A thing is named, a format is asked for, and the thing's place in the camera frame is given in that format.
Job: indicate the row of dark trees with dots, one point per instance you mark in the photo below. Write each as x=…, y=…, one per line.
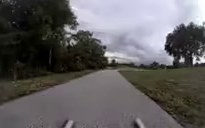
x=30, y=36

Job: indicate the grass verge with leaves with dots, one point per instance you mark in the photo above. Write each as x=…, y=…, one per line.
x=20, y=87

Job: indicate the robot's own part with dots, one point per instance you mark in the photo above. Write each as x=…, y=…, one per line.
x=139, y=123
x=69, y=124

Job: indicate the grass field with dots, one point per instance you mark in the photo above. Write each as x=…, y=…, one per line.
x=170, y=86

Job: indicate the grey asphalt path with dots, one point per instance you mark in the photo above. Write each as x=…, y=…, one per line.
x=100, y=96

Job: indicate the large dark tree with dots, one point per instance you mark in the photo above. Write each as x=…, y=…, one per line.
x=188, y=41

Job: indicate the distant line of trees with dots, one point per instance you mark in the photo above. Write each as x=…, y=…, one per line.
x=146, y=65

